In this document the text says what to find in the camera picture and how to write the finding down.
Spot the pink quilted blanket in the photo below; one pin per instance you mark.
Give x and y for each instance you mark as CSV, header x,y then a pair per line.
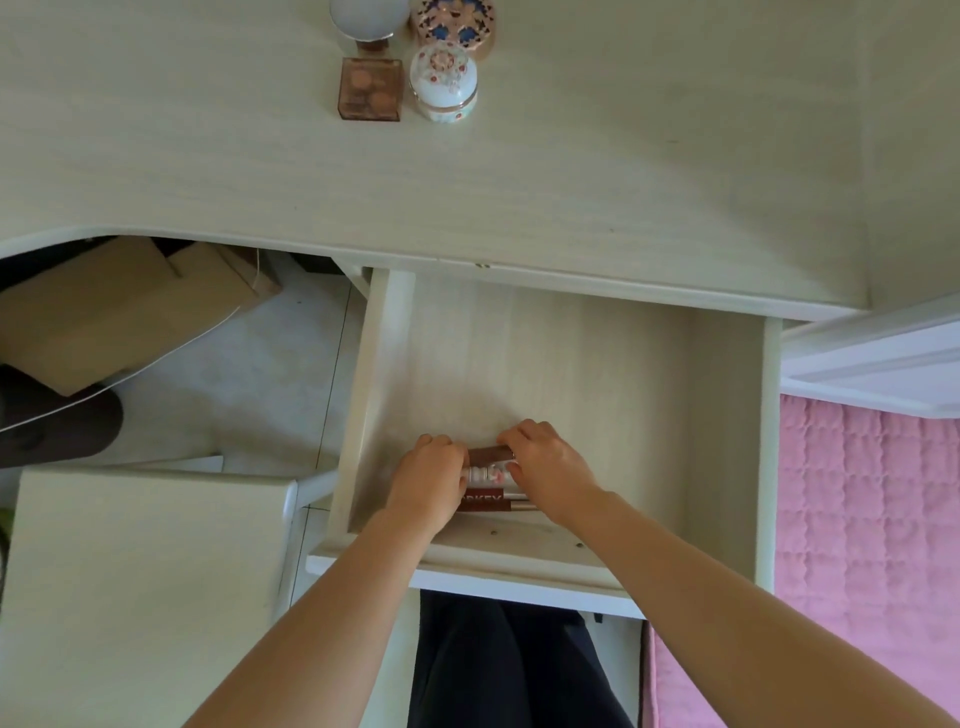
x,y
870,555

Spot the brown cardboard box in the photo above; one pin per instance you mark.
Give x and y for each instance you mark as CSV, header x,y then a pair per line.
x,y
97,315

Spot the person's right forearm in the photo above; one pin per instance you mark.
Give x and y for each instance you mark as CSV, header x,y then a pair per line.
x,y
712,607

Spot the light wooden drawer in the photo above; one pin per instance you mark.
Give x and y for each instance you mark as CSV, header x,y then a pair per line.
x,y
570,360

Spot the white pink cosmetic tube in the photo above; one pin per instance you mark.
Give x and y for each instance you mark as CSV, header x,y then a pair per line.
x,y
487,475

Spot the white floral cosmetic jar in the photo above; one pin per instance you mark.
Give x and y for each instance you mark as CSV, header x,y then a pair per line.
x,y
444,82

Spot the brown labelled cosmetic tube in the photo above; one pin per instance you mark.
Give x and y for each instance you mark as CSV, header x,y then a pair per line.
x,y
484,499

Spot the rose gold cosmetic tube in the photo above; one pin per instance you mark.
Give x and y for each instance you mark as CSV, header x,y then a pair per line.
x,y
523,505

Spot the person's right hand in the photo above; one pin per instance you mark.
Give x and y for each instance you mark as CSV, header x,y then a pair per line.
x,y
555,472

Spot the white bed frame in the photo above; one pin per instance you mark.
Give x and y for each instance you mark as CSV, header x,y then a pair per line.
x,y
870,360

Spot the person's black trousers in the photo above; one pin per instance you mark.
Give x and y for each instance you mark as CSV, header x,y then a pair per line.
x,y
510,667

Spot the person's left forearm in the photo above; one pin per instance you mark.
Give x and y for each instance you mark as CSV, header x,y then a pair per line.
x,y
330,622

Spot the person's left fingers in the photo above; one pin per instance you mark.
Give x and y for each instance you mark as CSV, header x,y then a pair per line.
x,y
442,448

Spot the clear square blush compact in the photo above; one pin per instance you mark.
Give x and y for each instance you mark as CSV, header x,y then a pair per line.
x,y
370,88

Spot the person's left hand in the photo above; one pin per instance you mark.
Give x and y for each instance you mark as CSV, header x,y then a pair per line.
x,y
420,484

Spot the ornate round compact case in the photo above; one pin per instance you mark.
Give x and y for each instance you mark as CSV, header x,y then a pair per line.
x,y
454,21

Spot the person's right fingers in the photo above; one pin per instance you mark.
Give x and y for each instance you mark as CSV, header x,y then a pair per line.
x,y
529,435

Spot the white stool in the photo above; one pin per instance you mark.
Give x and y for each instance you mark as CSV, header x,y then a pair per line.
x,y
142,585

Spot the white round globe ornament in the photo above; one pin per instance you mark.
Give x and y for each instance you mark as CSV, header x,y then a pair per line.
x,y
369,16

